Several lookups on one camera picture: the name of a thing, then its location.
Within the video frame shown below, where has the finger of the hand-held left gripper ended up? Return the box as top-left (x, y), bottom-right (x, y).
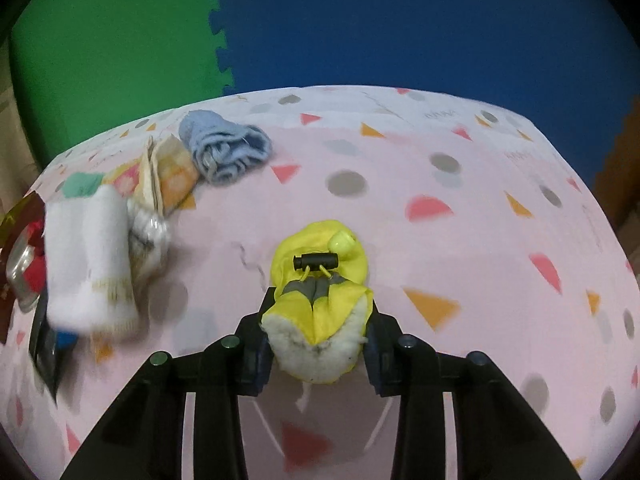
top-left (29, 287), bottom-right (77, 402)

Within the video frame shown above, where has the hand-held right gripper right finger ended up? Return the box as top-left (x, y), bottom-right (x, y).
top-left (362, 304), bottom-right (584, 480)

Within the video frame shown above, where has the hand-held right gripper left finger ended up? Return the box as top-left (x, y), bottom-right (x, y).
top-left (60, 286), bottom-right (277, 480)

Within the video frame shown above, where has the red satin cloth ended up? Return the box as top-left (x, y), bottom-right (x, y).
top-left (24, 220), bottom-right (49, 293)

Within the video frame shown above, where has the white fleece sock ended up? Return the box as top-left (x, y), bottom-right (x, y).
top-left (44, 185), bottom-right (142, 337)

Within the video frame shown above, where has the yellow pink polka-dot towel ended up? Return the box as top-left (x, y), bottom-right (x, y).
top-left (104, 135), bottom-right (201, 273)

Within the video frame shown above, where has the metal bowl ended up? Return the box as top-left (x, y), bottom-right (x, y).
top-left (5, 240), bottom-right (47, 312)

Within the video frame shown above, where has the pink printed sheet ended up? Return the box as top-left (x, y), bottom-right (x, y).
top-left (0, 85), bottom-right (640, 480)

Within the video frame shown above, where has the teal fluffy sock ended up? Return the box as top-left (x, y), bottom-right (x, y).
top-left (64, 172), bottom-right (105, 197)

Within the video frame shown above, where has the rolled light blue towel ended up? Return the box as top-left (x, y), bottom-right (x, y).
top-left (178, 109), bottom-right (273, 183)

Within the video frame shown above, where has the cardboard box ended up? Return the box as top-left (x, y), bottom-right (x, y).
top-left (0, 82), bottom-right (43, 173)

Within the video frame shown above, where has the green foam mat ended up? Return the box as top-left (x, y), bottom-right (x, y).
top-left (9, 0), bottom-right (236, 167)

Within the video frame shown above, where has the brown foam mat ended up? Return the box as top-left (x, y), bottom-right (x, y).
top-left (592, 110), bottom-right (640, 243)

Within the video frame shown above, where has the blue foam mat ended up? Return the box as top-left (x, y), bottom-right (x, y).
top-left (202, 0), bottom-right (637, 128)

